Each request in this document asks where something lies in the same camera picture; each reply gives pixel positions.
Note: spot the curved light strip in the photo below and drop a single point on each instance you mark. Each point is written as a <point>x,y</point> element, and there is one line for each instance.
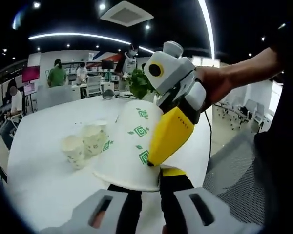
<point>88,36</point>

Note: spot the person's black clothing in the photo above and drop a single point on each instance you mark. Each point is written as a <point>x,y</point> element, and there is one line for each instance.
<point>283,146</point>

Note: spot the white printed paper cup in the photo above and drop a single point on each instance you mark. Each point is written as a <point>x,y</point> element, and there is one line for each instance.
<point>94,141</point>
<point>73,153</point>
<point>127,156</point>

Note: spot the potted green plant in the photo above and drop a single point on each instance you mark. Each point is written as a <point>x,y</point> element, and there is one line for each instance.
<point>139,84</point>

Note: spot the storage shelf with bins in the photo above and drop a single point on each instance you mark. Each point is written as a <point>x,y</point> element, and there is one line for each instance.
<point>95,70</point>

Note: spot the black monitor green stand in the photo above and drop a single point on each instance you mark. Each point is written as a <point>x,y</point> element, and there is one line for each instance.
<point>107,65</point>

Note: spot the white table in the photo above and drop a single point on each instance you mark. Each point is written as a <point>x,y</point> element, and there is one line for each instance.
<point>44,185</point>

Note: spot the square air vent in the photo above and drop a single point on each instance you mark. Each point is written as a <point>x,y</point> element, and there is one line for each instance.
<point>127,12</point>

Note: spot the grey mesh office chair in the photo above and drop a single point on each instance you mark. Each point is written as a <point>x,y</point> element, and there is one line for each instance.
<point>234,175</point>

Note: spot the pink display screen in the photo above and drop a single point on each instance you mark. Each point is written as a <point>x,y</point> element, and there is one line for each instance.
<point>30,73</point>

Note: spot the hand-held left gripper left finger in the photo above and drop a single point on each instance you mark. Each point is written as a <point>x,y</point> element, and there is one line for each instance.
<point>88,219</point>

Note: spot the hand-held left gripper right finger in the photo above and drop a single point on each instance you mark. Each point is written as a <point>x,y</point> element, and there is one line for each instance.
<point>222,219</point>

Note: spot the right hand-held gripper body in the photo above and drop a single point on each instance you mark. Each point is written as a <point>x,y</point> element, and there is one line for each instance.
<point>173,70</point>

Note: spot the dark grey bag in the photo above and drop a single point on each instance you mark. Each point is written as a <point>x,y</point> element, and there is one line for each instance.
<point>108,95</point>

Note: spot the person's right hand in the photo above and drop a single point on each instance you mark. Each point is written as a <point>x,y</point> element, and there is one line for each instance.
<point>217,85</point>

